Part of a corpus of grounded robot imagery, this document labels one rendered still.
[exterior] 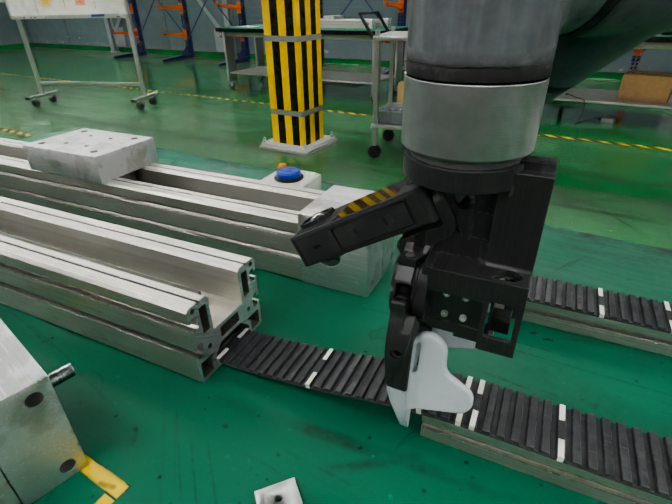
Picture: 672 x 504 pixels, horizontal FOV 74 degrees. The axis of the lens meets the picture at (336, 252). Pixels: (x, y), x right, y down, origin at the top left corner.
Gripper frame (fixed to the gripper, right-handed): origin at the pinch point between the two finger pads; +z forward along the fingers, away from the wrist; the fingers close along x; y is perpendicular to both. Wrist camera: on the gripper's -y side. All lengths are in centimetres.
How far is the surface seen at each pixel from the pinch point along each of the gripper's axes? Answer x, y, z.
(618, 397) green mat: 9.1, 16.7, 3.1
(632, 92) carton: 483, 70, 53
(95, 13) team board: 359, -469, -18
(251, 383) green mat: -3.0, -14.0, 3.2
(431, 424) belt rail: -1.4, 2.6, 2.1
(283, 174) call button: 30.1, -30.0, -4.0
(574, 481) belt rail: -2.0, 13.0, 2.0
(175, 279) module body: 2.2, -26.8, -1.9
